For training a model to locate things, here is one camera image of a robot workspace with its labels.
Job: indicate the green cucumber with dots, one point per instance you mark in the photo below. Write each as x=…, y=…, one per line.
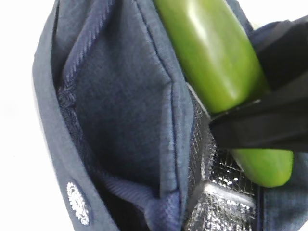
x=222, y=68

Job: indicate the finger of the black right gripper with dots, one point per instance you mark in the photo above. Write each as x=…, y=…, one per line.
x=279, y=121
x=282, y=49

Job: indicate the navy blue lunch bag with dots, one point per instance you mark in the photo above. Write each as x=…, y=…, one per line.
x=127, y=135

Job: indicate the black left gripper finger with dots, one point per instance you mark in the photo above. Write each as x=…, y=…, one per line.
x=212, y=207

